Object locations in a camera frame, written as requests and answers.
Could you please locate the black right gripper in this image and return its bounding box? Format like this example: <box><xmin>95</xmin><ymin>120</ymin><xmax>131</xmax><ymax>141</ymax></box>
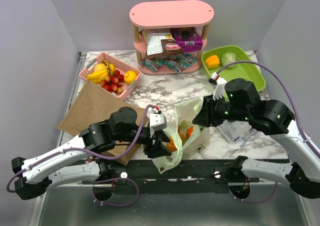
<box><xmin>191</xmin><ymin>93</ymin><xmax>250</xmax><ymax>127</ymax></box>

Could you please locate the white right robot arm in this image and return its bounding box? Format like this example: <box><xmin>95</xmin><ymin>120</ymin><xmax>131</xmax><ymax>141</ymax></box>
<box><xmin>192</xmin><ymin>76</ymin><xmax>320</xmax><ymax>199</ymax></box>

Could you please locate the green cabbage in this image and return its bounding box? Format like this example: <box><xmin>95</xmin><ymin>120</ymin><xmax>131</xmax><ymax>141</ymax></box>
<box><xmin>220</xmin><ymin>52</ymin><xmax>237</xmax><ymax>67</ymax></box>

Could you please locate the pink plastic fruit basket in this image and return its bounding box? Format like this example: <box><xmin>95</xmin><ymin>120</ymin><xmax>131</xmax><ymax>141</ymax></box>
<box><xmin>79</xmin><ymin>52</ymin><xmax>142</xmax><ymax>101</ymax></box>

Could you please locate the yellow peach fruit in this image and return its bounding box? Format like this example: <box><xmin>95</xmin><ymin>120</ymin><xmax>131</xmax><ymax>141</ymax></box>
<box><xmin>93</xmin><ymin>63</ymin><xmax>106</xmax><ymax>73</ymax></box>

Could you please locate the white snack bag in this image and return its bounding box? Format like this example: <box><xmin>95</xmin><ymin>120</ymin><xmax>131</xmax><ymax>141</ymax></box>
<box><xmin>140</xmin><ymin>28</ymin><xmax>173</xmax><ymax>57</ymax></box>

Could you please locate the pink three-tier shelf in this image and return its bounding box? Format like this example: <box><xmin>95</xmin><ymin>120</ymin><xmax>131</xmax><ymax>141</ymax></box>
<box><xmin>129</xmin><ymin>0</ymin><xmax>215</xmax><ymax>75</ymax></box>

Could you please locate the brown Tuba snack bag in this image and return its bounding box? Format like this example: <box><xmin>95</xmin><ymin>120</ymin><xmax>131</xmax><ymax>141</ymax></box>
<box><xmin>160</xmin><ymin>39</ymin><xmax>184</xmax><ymax>57</ymax></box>

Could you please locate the right colourful candy packet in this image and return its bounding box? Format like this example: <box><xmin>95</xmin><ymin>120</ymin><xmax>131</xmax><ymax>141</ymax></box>
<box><xmin>164</xmin><ymin>53</ymin><xmax>197</xmax><ymax>74</ymax></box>

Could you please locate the purple snack box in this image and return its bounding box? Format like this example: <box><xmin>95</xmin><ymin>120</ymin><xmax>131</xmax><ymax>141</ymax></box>
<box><xmin>171</xmin><ymin>27</ymin><xmax>203</xmax><ymax>53</ymax></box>

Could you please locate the red cherry bunch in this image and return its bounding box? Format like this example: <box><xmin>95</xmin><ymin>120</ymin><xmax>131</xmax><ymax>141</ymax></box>
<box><xmin>100</xmin><ymin>69</ymin><xmax>124</xmax><ymax>94</ymax></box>

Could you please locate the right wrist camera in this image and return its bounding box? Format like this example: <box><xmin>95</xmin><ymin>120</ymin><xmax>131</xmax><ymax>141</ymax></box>
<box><xmin>208</xmin><ymin>72</ymin><xmax>227</xmax><ymax>100</ymax></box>

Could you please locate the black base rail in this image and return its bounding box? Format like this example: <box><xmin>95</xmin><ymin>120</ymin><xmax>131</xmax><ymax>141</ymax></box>
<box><xmin>82</xmin><ymin>157</ymin><xmax>288</xmax><ymax>196</ymax></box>

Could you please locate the orange pineapple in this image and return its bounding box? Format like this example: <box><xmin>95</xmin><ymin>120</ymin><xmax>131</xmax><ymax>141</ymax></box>
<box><xmin>166</xmin><ymin>132</ymin><xmax>187</xmax><ymax>152</ymax></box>

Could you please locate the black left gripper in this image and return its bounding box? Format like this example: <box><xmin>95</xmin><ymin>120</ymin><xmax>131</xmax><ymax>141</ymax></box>
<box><xmin>115</xmin><ymin>126</ymin><xmax>173</xmax><ymax>159</ymax></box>

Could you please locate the clear plastic screw box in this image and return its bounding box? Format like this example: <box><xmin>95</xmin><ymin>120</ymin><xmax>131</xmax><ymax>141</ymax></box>
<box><xmin>216</xmin><ymin>120</ymin><xmax>252</xmax><ymax>143</ymax></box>

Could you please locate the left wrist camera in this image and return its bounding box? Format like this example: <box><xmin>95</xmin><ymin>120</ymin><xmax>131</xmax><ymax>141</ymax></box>
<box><xmin>149</xmin><ymin>109</ymin><xmax>168</xmax><ymax>132</ymax></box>

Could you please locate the light green plastic grocery bag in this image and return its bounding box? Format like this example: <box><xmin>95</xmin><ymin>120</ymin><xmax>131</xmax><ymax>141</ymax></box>
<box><xmin>152</xmin><ymin>98</ymin><xmax>211</xmax><ymax>174</ymax></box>

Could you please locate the colourful candy packet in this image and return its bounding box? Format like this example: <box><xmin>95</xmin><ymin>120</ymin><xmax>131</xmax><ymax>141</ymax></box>
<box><xmin>164</xmin><ymin>53</ymin><xmax>197</xmax><ymax>74</ymax></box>
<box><xmin>140</xmin><ymin>58</ymin><xmax>165</xmax><ymax>73</ymax></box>

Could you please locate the left colourful candy packet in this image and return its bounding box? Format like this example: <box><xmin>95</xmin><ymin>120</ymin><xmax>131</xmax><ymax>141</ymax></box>
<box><xmin>140</xmin><ymin>58</ymin><xmax>165</xmax><ymax>73</ymax></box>

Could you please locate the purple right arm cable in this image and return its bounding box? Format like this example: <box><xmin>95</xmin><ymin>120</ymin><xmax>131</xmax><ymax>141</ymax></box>
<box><xmin>217</xmin><ymin>60</ymin><xmax>320</xmax><ymax>204</ymax></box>

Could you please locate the silver wrench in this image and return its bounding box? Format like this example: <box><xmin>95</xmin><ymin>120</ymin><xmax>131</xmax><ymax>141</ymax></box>
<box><xmin>235</xmin><ymin>129</ymin><xmax>257</xmax><ymax>147</ymax></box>

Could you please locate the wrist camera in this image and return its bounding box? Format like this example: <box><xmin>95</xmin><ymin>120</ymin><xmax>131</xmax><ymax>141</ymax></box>
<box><xmin>149</xmin><ymin>109</ymin><xmax>168</xmax><ymax>132</ymax></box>
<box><xmin>208</xmin><ymin>72</ymin><xmax>227</xmax><ymax>100</ymax></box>

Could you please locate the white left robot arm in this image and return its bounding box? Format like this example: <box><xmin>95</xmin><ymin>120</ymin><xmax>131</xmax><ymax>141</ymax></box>
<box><xmin>6</xmin><ymin>105</ymin><xmax>172</xmax><ymax>200</ymax></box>

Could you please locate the yellow bell pepper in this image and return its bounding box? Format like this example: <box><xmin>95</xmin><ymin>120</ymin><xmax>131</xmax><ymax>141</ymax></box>
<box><xmin>204</xmin><ymin>55</ymin><xmax>220</xmax><ymax>69</ymax></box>

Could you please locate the yellow banana bunch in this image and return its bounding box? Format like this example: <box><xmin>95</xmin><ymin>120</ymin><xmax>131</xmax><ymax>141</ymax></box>
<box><xmin>86</xmin><ymin>68</ymin><xmax>109</xmax><ymax>84</ymax></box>

